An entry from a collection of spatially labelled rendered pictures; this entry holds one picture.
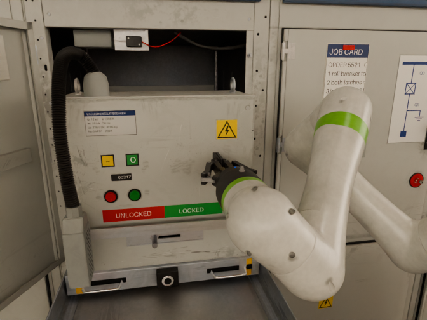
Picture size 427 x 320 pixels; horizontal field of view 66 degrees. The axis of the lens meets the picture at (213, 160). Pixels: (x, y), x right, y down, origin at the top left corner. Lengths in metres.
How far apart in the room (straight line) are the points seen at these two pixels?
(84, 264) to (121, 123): 0.34
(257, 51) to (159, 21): 0.31
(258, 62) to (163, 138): 0.42
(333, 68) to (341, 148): 0.50
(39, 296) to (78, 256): 0.49
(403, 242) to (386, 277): 0.60
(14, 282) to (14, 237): 0.14
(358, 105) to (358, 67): 0.41
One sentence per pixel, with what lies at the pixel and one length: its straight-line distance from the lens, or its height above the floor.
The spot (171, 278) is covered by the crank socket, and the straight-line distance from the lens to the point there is 0.97.
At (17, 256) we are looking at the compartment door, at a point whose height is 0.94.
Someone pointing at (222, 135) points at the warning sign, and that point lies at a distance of 0.87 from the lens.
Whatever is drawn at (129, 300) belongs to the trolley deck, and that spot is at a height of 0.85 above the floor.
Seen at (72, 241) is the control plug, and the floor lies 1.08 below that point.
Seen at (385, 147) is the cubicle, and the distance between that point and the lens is 1.34.
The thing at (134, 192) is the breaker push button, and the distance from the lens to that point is 0.88.
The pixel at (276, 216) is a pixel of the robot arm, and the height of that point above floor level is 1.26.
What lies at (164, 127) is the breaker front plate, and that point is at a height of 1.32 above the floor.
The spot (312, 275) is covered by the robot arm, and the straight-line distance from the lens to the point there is 0.55.
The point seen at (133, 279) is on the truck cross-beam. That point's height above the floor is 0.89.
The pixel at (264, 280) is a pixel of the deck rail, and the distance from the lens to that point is 1.03.
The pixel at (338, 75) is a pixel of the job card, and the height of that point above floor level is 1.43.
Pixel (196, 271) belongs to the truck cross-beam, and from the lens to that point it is 1.00.
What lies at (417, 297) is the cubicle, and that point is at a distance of 1.80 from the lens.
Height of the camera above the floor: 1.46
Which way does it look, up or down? 16 degrees down
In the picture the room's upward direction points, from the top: straight up
